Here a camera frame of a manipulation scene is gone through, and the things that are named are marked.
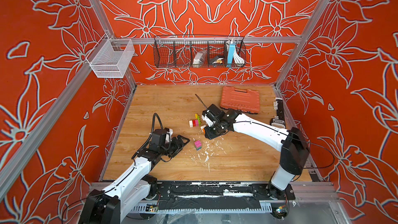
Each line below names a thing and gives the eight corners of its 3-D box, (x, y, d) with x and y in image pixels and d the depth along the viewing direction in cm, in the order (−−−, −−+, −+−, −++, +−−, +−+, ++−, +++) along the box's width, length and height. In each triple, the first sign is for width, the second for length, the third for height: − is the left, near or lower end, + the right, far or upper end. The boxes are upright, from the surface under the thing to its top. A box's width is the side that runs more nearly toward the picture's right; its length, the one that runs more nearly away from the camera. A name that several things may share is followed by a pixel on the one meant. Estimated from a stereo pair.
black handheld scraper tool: (270, 126, 99) (271, 124, 97) (270, 98, 114) (271, 96, 113) (284, 129, 97) (285, 128, 96) (282, 100, 113) (283, 98, 111)
